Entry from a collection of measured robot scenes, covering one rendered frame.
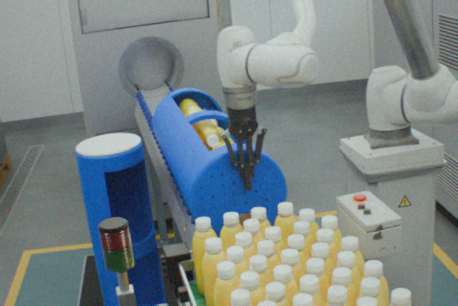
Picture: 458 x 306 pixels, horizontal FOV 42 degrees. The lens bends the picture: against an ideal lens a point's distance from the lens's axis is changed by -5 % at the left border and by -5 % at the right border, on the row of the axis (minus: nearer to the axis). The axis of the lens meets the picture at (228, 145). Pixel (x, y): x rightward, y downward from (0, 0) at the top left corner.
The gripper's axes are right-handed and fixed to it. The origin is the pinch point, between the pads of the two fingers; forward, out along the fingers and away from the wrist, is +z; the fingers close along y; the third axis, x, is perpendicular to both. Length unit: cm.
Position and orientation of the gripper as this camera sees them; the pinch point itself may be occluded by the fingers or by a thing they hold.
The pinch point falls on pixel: (247, 177)
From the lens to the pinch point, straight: 172.7
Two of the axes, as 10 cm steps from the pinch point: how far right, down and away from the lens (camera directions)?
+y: 9.7, -1.5, 1.9
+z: 0.9, 9.5, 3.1
